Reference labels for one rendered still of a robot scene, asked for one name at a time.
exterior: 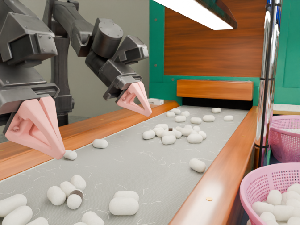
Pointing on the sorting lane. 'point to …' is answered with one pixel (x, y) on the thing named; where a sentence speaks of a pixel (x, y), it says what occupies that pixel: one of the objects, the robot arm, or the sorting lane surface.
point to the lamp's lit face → (195, 13)
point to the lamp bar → (210, 4)
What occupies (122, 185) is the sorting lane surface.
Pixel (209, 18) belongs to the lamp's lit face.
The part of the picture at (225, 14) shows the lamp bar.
